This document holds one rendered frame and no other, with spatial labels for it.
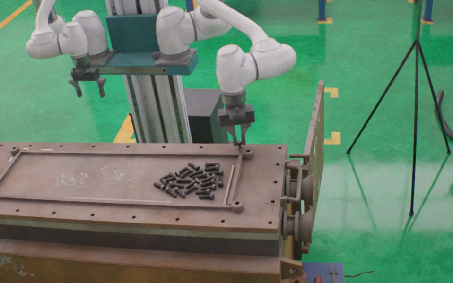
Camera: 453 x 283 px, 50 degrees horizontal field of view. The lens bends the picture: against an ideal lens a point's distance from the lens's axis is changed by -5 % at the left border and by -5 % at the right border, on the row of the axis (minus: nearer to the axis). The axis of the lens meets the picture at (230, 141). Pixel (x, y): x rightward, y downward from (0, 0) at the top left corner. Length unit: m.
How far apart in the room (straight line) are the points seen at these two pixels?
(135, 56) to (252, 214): 1.40
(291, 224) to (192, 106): 1.68
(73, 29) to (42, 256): 1.08
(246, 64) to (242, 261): 0.66
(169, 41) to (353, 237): 1.80
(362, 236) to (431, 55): 2.87
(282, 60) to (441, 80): 3.69
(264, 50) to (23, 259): 1.16
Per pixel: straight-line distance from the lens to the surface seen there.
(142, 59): 2.75
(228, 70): 1.71
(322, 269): 2.44
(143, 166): 1.94
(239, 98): 1.78
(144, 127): 3.16
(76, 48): 2.47
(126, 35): 2.83
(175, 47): 2.57
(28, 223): 1.93
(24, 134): 5.23
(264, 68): 1.76
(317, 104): 2.45
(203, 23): 2.53
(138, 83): 3.02
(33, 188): 2.02
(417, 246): 3.47
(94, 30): 2.74
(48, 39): 2.48
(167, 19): 2.53
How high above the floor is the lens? 2.50
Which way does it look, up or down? 35 degrees down
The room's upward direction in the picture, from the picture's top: 7 degrees counter-clockwise
